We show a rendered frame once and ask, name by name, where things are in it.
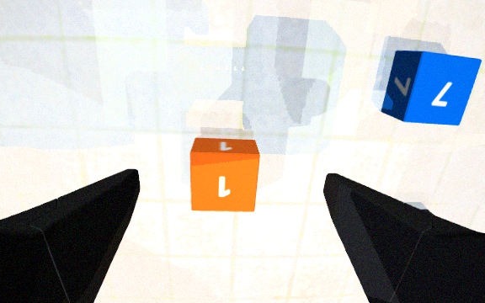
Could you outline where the orange block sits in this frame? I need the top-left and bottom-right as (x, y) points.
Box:
(189, 138), (260, 212)

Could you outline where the blue block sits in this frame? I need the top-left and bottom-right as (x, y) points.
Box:
(381, 50), (482, 125)

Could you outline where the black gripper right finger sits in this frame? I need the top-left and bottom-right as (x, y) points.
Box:
(323, 173), (485, 303)

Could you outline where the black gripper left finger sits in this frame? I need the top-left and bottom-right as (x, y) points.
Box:
(0, 169), (141, 303)

